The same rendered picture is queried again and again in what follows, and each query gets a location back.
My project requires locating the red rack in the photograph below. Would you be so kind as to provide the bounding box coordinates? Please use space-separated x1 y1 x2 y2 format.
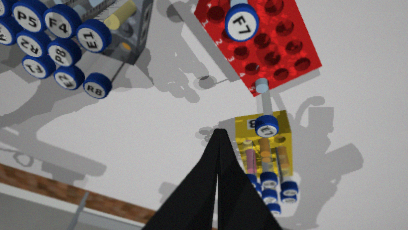
194 0 322 97

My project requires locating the grey tube rack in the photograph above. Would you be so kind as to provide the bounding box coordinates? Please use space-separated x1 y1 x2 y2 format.
102 0 154 66

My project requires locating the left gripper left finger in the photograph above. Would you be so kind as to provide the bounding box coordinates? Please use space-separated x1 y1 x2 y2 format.
141 129 220 230

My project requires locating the yellow tube rack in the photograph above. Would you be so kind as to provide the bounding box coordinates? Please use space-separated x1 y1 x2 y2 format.
235 110 293 178

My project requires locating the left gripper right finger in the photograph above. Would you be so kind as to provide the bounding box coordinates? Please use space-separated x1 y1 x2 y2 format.
218 129 283 230

